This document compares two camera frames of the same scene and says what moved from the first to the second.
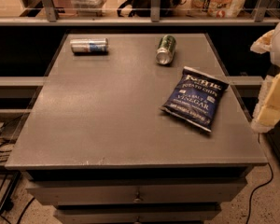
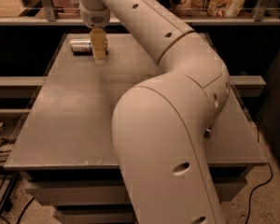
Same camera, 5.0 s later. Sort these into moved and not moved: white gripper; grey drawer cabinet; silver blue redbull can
Moved: white gripper
Not moved: silver blue redbull can; grey drawer cabinet
